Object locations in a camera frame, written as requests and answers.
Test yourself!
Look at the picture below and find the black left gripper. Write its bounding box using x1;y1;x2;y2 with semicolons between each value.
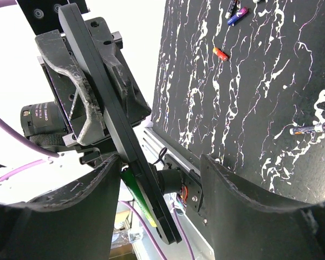
18;1;152;148

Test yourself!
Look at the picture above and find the orange red battery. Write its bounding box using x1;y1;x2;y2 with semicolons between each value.
212;47;228;61

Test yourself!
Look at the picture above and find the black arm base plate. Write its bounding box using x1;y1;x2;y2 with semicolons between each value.
149;154;209;226

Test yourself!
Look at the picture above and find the blue purple battery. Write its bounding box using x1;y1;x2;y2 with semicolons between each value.
227;7;249;26

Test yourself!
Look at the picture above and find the dark battery at edge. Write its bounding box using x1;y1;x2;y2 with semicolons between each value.
225;0;241;20

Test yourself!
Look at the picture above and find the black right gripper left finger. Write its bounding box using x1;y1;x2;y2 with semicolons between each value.
0;155;121;259

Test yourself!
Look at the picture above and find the blue silver battery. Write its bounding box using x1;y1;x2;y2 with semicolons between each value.
289;122;325;135

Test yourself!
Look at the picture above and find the black remote control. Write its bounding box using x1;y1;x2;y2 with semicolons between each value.
58;3;181;244

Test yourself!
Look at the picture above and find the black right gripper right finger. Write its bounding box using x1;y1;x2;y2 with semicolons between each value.
200;155;325;259

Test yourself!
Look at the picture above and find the green AAA battery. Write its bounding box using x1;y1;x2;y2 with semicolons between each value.
121;167;157;228

